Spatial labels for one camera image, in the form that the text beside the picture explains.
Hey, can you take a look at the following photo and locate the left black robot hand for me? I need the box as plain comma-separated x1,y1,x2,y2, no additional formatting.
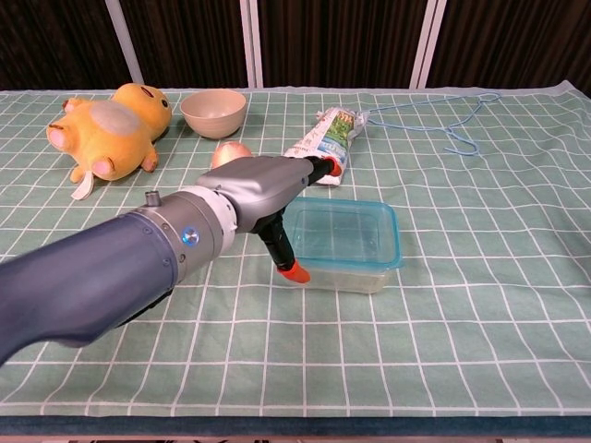
197,154,341,283

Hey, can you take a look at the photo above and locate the clear container with blue lid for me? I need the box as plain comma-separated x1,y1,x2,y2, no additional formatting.
282,197,403,295

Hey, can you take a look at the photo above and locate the peach fruit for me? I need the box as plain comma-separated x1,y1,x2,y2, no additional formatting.
211,141,253,170

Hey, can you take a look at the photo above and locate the beige bowl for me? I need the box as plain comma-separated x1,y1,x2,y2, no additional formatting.
179,89,247,139

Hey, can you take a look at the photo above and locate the white printed snack bag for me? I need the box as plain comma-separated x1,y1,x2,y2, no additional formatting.
283,106,369,186

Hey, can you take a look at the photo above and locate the yellow plush duck toy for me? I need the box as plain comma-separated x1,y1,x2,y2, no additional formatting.
45,82,174,200

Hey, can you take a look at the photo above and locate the green checkered tablecloth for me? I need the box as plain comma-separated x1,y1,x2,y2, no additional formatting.
0,80,591,419

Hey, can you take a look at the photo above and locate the white partition frame post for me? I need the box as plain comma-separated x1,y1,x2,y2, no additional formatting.
239,0,265,89
103,0,142,90
409,0,447,90

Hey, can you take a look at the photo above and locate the blue wire clothes hanger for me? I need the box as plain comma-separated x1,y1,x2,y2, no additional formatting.
367,91,502,157

